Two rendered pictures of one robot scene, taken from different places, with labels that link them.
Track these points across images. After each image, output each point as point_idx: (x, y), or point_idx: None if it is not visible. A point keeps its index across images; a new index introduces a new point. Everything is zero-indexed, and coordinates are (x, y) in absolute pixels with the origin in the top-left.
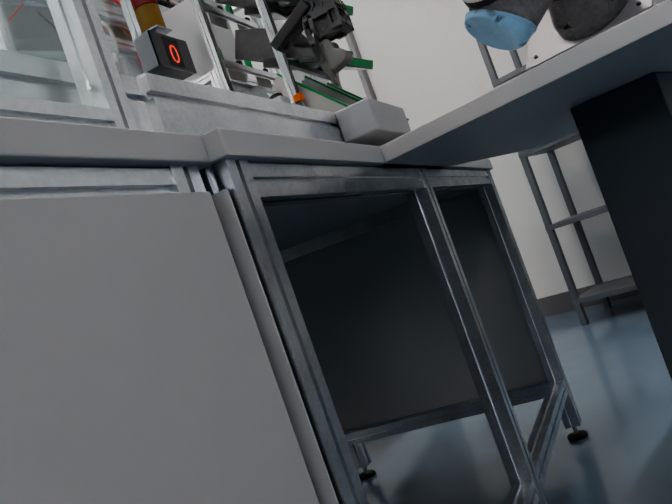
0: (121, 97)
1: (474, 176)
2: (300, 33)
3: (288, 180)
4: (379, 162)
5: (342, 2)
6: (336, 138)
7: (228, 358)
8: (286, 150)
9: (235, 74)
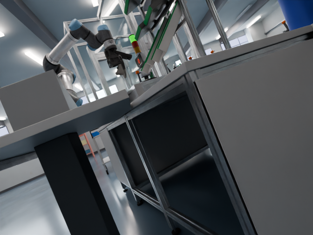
0: None
1: (160, 96)
2: (123, 56)
3: (109, 127)
4: (113, 121)
5: (107, 57)
6: None
7: (112, 144)
8: (105, 125)
9: None
